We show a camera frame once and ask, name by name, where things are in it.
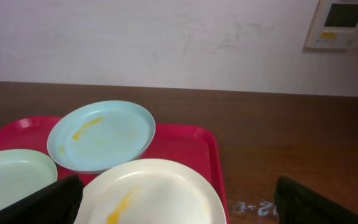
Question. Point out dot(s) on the cream white plate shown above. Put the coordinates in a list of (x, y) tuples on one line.
[(150, 191)]

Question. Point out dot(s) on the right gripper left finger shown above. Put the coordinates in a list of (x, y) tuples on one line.
[(57, 203)]

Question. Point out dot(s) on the white wall control panel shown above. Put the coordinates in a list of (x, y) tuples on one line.
[(334, 26)]

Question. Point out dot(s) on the light blue plate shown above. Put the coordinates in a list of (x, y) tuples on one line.
[(102, 135)]

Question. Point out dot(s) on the mint green plate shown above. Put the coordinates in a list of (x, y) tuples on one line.
[(22, 173)]

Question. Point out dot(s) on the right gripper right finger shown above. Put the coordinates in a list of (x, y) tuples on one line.
[(297, 204)]

